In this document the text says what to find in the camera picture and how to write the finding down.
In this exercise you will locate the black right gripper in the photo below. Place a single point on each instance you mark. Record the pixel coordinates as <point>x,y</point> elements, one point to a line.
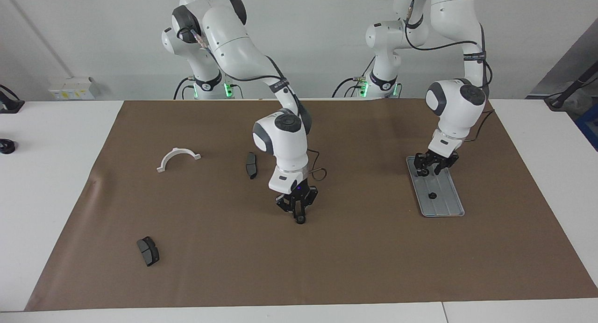
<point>298,194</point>

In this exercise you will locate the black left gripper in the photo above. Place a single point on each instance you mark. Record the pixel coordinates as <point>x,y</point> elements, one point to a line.
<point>441,158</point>

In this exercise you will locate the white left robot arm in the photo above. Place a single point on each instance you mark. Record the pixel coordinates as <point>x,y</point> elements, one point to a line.
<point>458,112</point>

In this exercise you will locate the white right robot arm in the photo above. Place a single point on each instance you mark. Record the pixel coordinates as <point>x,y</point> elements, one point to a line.
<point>233,38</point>

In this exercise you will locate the silver metal tray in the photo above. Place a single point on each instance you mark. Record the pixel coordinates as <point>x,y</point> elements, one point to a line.
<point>444,206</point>

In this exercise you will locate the long dark grey brake pad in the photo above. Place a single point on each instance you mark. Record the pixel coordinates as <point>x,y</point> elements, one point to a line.
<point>251,165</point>

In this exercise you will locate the brown paper table mat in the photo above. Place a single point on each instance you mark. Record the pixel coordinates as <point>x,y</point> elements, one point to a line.
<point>303,267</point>

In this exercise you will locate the black stand leg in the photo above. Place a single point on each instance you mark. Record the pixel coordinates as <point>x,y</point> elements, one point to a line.
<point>567,91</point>

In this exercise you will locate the short dark grey brake pad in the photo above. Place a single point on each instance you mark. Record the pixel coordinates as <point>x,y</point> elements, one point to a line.
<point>148,251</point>

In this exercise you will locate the blue crate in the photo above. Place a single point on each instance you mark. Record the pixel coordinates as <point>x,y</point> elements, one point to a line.
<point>589,126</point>

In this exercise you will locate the small black round object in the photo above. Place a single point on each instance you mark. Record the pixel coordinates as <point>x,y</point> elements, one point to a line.
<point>7,146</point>

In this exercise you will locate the black table clamp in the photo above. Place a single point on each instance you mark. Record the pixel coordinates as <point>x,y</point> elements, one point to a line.
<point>9,105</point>

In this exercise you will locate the white curved plastic bracket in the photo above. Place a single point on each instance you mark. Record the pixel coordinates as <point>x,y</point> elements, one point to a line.
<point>177,150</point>

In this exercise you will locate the white wall socket box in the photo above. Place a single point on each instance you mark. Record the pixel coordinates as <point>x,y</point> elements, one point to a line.
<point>70,91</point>

